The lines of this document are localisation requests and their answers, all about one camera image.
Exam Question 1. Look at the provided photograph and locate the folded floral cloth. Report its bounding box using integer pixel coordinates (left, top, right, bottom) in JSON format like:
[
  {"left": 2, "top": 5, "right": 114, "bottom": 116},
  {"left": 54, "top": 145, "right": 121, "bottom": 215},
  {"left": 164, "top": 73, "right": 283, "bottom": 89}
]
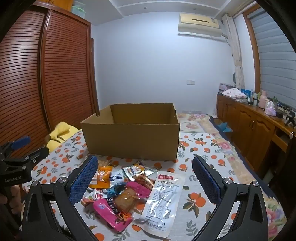
[{"left": 222, "top": 87, "right": 247, "bottom": 99}]

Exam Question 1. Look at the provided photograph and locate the orange white chicken feet packet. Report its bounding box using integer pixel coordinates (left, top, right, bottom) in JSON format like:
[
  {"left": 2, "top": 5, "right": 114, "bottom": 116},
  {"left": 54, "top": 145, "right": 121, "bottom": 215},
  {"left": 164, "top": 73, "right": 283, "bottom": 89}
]
[{"left": 89, "top": 166, "right": 113, "bottom": 189}]

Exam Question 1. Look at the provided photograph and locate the brown cardboard box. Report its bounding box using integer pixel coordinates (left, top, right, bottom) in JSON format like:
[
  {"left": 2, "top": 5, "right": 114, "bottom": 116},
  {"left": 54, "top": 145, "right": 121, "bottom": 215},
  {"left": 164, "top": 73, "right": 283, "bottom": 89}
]
[{"left": 80, "top": 103, "right": 180, "bottom": 161}]

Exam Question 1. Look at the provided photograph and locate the orange print tablecloth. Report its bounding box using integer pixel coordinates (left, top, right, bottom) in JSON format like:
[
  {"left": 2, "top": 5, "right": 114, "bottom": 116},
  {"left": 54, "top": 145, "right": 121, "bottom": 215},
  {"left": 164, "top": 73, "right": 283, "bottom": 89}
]
[{"left": 23, "top": 129, "right": 255, "bottom": 241}]

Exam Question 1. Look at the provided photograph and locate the pink snack packet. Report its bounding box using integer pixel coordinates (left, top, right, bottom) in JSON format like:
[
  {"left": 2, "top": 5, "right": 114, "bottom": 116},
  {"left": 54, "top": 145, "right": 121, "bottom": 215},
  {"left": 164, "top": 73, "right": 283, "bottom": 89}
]
[{"left": 93, "top": 197, "right": 133, "bottom": 232}]

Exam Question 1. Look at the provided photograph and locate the brown louvered wardrobe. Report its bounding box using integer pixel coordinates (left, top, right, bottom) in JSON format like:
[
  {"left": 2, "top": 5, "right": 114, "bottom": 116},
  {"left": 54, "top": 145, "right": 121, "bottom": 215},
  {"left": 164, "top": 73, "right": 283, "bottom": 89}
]
[{"left": 1, "top": 1, "right": 99, "bottom": 157}]

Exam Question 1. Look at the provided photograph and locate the pink thermos bottle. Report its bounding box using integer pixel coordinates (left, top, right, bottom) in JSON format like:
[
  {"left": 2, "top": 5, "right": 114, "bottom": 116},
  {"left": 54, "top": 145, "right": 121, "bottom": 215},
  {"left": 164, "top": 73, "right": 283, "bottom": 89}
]
[{"left": 258, "top": 90, "right": 268, "bottom": 109}]

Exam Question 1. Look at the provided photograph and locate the green storage box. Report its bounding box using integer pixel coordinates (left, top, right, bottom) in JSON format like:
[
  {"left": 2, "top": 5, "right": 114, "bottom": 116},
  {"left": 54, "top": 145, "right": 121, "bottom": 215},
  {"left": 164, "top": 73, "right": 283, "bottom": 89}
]
[{"left": 71, "top": 1, "right": 86, "bottom": 18}]

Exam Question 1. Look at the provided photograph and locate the small brown snack packet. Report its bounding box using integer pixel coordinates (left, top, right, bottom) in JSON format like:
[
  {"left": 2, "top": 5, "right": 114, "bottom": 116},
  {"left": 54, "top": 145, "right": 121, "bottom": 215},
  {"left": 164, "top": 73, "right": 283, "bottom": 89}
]
[{"left": 134, "top": 174, "right": 155, "bottom": 190}]

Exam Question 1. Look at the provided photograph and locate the floral bed quilt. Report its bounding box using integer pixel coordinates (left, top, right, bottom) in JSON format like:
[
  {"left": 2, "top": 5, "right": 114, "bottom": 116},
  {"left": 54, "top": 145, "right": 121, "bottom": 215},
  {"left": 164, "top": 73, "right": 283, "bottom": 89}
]
[{"left": 177, "top": 113, "right": 287, "bottom": 240}]

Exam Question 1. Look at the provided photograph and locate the white wall air conditioner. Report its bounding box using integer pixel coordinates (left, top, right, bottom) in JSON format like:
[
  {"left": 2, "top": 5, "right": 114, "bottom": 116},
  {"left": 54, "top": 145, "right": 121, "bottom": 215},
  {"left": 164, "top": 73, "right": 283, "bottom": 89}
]
[{"left": 178, "top": 13, "right": 223, "bottom": 37}]

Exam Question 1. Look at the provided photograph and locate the teal blue snack wrapper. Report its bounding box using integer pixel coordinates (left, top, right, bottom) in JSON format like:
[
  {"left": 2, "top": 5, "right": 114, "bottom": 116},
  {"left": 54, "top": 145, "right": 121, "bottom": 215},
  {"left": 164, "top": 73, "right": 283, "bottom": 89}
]
[{"left": 107, "top": 182, "right": 126, "bottom": 198}]

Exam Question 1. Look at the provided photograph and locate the white blue duck snack packet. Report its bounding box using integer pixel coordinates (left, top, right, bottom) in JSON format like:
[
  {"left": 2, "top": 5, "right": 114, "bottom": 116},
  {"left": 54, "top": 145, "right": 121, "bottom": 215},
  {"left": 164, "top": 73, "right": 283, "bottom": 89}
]
[{"left": 109, "top": 169, "right": 125, "bottom": 187}]

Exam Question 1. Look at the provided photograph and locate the grey window blind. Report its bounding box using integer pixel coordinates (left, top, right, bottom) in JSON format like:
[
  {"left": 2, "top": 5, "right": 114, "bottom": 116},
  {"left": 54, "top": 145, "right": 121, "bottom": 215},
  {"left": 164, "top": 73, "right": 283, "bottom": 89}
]
[{"left": 247, "top": 8, "right": 296, "bottom": 108}]

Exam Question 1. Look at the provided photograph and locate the brown tofu snack packet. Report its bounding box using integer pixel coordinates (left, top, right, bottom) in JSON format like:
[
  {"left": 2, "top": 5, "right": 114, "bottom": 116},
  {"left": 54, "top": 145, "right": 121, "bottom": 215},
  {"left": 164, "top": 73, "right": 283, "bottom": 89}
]
[{"left": 114, "top": 188, "right": 140, "bottom": 213}]

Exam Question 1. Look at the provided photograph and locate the white wall switch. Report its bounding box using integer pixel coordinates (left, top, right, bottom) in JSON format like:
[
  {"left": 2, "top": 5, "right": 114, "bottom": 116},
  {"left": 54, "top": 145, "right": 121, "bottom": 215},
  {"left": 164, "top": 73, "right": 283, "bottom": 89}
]
[{"left": 187, "top": 80, "right": 195, "bottom": 85}]

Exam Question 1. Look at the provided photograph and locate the wooden sideboard cabinet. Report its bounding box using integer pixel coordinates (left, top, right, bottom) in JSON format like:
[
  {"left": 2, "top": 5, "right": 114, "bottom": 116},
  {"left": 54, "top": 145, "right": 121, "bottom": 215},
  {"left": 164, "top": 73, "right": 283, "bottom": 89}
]
[{"left": 216, "top": 93, "right": 295, "bottom": 178}]

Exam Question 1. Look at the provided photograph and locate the yellow plush toy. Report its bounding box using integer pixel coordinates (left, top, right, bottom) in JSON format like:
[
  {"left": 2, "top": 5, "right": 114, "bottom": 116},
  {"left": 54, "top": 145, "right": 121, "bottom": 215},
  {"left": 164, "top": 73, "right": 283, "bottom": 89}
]
[{"left": 45, "top": 121, "right": 79, "bottom": 153}]

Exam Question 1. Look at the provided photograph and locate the floral curtain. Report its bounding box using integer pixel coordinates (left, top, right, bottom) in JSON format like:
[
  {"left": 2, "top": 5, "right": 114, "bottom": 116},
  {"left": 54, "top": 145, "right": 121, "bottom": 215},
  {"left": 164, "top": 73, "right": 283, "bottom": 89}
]
[{"left": 222, "top": 14, "right": 245, "bottom": 89}]

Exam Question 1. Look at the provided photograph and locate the person left hand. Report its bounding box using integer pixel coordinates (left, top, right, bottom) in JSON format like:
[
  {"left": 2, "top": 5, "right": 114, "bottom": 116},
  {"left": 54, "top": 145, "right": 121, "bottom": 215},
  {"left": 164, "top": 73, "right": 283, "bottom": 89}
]
[{"left": 1, "top": 185, "right": 23, "bottom": 214}]

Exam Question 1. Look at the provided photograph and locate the white red snack packet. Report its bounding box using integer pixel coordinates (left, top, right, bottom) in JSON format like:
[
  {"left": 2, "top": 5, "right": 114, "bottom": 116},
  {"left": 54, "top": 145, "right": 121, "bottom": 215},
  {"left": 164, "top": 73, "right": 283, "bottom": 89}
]
[{"left": 81, "top": 187, "right": 107, "bottom": 206}]

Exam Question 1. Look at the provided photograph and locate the large white snack packet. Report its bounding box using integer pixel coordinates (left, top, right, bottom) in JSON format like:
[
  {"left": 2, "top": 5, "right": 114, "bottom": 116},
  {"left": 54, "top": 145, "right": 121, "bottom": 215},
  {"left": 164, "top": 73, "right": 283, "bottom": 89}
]
[{"left": 133, "top": 171, "right": 185, "bottom": 238}]

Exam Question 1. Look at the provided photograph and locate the magenta snack packet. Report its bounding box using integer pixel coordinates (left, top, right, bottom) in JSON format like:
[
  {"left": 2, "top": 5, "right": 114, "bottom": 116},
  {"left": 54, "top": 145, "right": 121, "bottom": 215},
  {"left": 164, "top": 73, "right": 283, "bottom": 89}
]
[{"left": 126, "top": 181, "right": 151, "bottom": 198}]

